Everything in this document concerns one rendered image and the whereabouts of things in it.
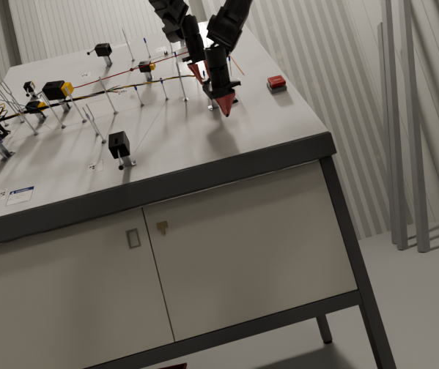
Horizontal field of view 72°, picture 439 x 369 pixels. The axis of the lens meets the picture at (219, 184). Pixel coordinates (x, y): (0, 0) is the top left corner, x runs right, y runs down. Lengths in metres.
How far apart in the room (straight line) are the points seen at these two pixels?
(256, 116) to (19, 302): 0.89
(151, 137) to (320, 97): 3.08
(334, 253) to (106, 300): 0.67
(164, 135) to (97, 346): 0.65
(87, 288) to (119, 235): 0.17
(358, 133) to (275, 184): 3.12
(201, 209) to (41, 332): 0.56
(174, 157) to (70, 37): 3.96
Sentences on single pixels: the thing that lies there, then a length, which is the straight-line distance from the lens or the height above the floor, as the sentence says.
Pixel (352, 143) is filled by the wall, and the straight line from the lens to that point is 3.91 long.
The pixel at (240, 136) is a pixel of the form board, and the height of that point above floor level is 0.93.
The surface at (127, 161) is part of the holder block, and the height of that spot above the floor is 0.94.
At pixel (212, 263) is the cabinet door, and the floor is 0.59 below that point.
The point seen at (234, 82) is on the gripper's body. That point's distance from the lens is 0.92.
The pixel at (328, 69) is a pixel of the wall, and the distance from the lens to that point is 4.11.
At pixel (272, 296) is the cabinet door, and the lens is 0.94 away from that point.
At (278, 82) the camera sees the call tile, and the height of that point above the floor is 1.10.
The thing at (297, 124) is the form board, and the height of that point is 0.92.
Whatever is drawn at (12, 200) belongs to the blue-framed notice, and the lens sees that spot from 1.06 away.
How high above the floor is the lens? 0.73
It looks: 5 degrees up
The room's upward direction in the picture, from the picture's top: 15 degrees counter-clockwise
